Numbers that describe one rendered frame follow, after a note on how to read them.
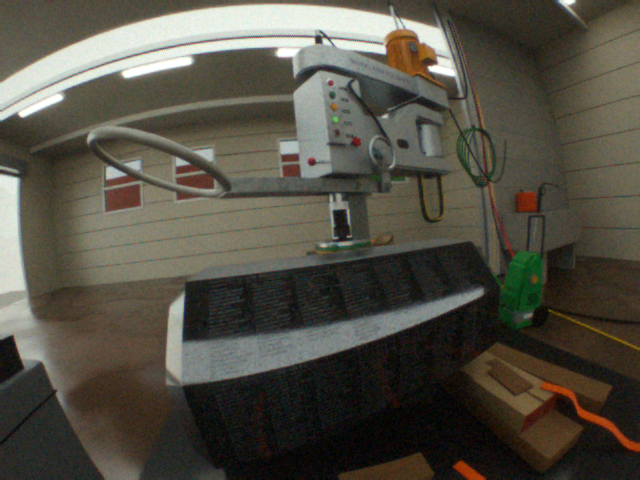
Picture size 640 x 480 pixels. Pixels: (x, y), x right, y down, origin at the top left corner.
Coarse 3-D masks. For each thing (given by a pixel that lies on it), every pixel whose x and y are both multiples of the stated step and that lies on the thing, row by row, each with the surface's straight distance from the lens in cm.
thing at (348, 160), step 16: (304, 96) 115; (352, 96) 113; (304, 112) 113; (320, 112) 103; (352, 112) 110; (304, 128) 112; (320, 128) 102; (352, 128) 106; (304, 144) 111; (320, 144) 101; (304, 160) 110; (336, 160) 97; (352, 160) 102; (368, 160) 107; (304, 176) 110; (320, 176) 101; (336, 176) 102; (352, 176) 106
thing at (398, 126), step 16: (352, 80) 116; (400, 112) 137; (416, 112) 146; (432, 112) 160; (368, 128) 114; (384, 128) 121; (400, 128) 130; (416, 128) 141; (368, 144) 111; (384, 144) 118; (400, 144) 126; (416, 144) 136; (400, 160) 123; (416, 160) 133; (432, 160) 145; (384, 176) 115; (400, 176) 150; (416, 176) 156; (432, 176) 156
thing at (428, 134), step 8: (424, 128) 154; (432, 128) 156; (424, 136) 153; (432, 136) 154; (424, 144) 152; (432, 144) 153; (440, 144) 158; (424, 152) 150; (432, 152) 151; (440, 152) 155
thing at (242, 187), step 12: (240, 180) 85; (252, 180) 86; (264, 180) 87; (276, 180) 89; (288, 180) 91; (300, 180) 93; (312, 180) 95; (324, 180) 98; (336, 180) 101; (348, 180) 105; (360, 180) 109; (228, 192) 83; (240, 192) 84; (252, 192) 85; (264, 192) 87; (276, 192) 91; (288, 192) 93; (300, 192) 95; (312, 192) 98; (324, 192) 111; (348, 192) 118; (360, 192) 123; (372, 192) 113; (384, 192) 117
